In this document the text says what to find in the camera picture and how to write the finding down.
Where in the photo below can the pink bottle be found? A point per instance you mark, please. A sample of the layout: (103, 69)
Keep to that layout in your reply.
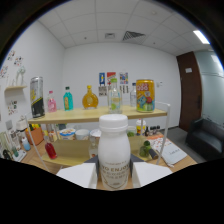
(52, 104)

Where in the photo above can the ceiling air vent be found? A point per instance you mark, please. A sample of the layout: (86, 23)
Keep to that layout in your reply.
(133, 35)

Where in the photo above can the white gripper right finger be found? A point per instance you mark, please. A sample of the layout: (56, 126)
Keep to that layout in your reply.
(151, 172)

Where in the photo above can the small green glass jar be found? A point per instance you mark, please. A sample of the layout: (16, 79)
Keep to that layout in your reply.
(145, 150)

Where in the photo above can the brown door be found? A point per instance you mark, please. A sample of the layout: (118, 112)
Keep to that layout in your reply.
(190, 93)

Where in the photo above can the clear bottle red label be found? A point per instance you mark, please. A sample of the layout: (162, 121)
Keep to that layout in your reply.
(93, 148)

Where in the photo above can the blue wall poster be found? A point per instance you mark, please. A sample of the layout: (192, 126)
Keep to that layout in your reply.
(102, 79)

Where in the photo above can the wooden wall shelf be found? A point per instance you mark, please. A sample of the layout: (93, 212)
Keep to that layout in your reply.
(15, 88)

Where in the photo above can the red liquid bottle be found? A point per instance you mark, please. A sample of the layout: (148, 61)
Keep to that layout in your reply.
(51, 150)

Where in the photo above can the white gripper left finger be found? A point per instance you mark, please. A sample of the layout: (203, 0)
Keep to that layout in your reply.
(78, 175)

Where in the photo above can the white milk bottle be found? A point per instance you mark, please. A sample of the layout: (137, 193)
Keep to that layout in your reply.
(114, 150)

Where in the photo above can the white notebook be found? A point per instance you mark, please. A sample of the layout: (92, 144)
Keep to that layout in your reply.
(170, 151)

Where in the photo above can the small blue white bottle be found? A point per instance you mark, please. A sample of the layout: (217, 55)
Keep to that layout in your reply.
(26, 145)

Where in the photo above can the ceiling light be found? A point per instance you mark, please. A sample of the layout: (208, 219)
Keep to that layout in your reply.
(201, 37)

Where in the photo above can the yellow cartoon can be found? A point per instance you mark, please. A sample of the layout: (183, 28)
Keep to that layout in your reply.
(145, 95)

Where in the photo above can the blue patterned bowl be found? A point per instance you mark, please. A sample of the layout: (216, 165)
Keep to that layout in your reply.
(67, 134)

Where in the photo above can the clear bottle green cap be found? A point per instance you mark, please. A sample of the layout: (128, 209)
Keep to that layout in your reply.
(115, 98)

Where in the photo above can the white-frame wooden shelf rack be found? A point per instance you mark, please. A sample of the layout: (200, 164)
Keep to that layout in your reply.
(83, 115)

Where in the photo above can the red wall poster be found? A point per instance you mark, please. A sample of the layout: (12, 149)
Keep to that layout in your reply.
(111, 76)

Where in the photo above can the black armchair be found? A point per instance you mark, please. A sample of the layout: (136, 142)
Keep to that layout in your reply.
(206, 138)

